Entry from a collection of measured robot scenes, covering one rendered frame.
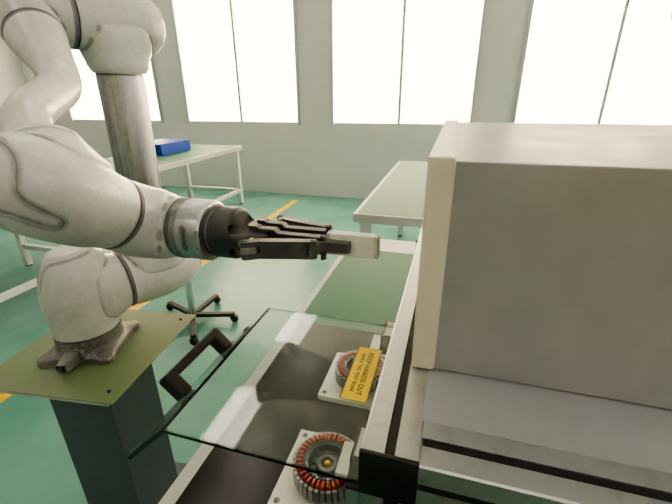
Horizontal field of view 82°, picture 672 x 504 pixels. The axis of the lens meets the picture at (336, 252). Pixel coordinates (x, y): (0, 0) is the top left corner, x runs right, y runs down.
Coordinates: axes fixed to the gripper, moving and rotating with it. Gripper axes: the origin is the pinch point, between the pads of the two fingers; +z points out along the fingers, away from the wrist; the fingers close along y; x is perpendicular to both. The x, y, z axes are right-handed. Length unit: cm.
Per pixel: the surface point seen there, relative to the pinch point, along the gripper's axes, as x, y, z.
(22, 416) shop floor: -118, -42, -166
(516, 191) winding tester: 11.5, 14.3, 16.5
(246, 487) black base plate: -41.1, 8.8, -15.4
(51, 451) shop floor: -118, -32, -136
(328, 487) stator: -36.2, 8.4, -1.4
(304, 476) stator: -36.1, 7.8, -5.4
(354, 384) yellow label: -11.5, 13.1, 3.6
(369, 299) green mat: -43, -61, -10
